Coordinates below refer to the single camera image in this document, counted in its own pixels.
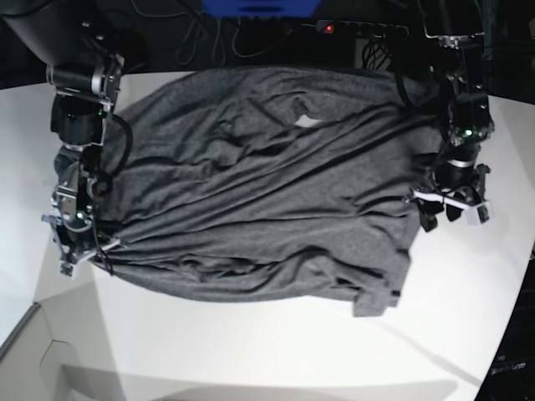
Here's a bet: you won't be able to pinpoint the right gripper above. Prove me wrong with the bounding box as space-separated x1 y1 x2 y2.
41 215 121 278

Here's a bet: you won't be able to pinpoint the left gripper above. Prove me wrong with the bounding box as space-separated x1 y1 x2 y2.
406 165 492 232

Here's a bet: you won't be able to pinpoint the grey t-shirt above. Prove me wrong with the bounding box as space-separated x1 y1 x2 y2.
74 67 441 317

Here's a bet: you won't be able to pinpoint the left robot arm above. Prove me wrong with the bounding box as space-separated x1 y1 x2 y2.
409 1 494 232

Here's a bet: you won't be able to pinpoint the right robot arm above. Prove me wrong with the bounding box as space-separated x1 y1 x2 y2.
1 1 133 277

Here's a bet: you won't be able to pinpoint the black power strip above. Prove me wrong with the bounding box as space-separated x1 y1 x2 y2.
314 20 410 38

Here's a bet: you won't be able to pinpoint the blue box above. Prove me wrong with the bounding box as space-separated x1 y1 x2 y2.
201 0 321 18

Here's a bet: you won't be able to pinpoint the black cable bundle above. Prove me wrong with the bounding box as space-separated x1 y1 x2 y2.
359 35 394 79

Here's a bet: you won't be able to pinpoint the grey cable loops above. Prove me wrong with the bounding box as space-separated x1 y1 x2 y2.
175 12 293 66

